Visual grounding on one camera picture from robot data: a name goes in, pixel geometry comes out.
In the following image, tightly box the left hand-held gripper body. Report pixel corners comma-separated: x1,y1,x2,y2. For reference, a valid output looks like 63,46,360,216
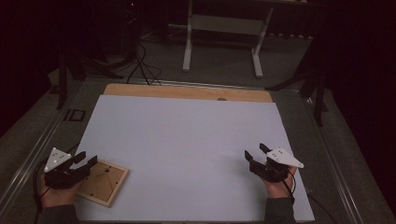
43,147,94,190

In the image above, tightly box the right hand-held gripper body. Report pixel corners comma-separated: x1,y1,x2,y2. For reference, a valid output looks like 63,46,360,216
248,147,304,184

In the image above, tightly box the wooden picture frame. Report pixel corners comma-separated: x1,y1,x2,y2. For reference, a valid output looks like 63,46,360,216
75,159,130,208

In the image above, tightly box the person's left hand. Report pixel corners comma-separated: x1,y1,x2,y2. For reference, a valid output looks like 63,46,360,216
39,172,84,209

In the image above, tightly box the person's right hand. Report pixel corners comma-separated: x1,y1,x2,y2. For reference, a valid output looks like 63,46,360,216
263,166,299,200

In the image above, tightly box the black rectangular floor plate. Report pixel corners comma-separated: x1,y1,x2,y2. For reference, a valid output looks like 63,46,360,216
63,108,87,122

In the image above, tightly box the white table sheet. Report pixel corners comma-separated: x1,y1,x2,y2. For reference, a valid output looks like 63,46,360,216
73,94,316,223

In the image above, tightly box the black tripod stand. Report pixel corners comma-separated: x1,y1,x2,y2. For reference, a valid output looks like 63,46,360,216
265,40,330,127

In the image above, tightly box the white metal stand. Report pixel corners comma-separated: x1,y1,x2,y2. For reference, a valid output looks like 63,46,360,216
182,0,276,79

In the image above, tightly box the dark equipment rack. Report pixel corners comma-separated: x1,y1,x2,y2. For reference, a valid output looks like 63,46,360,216
120,0,139,62

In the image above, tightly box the right hand-held gripper cable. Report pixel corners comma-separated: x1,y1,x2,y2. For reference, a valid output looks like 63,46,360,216
270,164,296,205

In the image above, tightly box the hand-held gripper cable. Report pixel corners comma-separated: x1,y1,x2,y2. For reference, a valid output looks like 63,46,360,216
32,161,50,224
270,164,296,205

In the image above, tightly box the left hand-held gripper cable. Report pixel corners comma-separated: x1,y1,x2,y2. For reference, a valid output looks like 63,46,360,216
32,161,50,224

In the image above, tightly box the metal floor rail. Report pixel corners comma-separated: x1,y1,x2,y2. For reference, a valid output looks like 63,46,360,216
302,94,366,224
0,106,69,214

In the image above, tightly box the bundle of black cables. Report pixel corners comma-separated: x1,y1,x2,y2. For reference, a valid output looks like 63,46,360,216
125,40,163,87

